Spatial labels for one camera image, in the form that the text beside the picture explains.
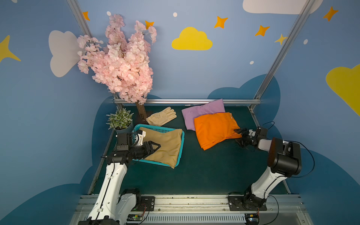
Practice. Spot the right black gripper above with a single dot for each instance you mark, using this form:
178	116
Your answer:
248	138

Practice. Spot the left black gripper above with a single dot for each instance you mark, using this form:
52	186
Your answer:
146	150

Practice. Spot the beige pants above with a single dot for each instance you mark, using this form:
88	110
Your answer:
170	142

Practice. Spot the teal plastic basket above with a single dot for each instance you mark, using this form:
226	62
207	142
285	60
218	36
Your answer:
161	130

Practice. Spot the orange pants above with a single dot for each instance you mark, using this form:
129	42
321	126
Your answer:
212	129

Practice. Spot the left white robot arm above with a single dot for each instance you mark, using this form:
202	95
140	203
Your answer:
111	207

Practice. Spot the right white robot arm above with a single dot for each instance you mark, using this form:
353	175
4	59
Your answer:
284	160

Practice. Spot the purple folded pants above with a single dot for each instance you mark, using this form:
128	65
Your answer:
190	113

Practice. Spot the beige work glove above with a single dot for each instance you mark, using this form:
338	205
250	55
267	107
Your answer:
161	118

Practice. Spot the small potted green plant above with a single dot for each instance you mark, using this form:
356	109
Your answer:
121	120

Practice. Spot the left green circuit board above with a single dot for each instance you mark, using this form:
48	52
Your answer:
135	218

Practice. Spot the green circuit board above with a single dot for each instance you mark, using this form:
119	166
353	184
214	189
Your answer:
135	218
252	219

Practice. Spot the right green circuit board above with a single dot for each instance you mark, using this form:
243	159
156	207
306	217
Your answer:
252	219

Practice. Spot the pink blossom artificial tree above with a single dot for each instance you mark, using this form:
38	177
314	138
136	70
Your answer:
122	64

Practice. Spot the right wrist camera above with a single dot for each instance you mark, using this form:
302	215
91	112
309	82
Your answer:
261	133

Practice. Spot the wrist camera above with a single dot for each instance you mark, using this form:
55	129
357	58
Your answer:
261	133
126	141

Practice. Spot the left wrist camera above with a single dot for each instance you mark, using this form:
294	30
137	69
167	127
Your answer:
126	141

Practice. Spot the aluminium frame post right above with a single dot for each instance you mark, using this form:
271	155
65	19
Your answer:
292	35

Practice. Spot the aluminium frame post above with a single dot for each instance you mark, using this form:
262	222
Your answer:
78	14
292	35

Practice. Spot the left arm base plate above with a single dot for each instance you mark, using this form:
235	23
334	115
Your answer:
147	203

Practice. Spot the aluminium back rail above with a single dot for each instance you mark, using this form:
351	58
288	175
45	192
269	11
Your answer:
203	101

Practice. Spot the aluminium rail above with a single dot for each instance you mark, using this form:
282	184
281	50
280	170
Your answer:
203	101
210	210

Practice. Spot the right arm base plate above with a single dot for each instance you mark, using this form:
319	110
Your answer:
246	203

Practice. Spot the aluminium front rail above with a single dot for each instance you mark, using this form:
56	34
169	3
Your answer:
210	210

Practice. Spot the aluminium frame post left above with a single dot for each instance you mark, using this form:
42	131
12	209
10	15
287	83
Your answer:
78	14

